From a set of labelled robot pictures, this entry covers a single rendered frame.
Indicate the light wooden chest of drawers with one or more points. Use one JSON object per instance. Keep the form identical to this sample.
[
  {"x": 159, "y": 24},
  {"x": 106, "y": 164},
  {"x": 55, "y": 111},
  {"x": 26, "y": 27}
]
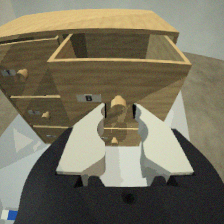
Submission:
[{"x": 63, "y": 23}]

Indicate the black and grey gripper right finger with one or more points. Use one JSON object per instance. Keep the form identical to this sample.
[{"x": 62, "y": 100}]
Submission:
[{"x": 166, "y": 152}]

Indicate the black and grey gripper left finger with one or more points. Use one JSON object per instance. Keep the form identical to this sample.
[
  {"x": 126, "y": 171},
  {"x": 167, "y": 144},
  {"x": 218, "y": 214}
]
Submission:
[{"x": 67, "y": 163}]

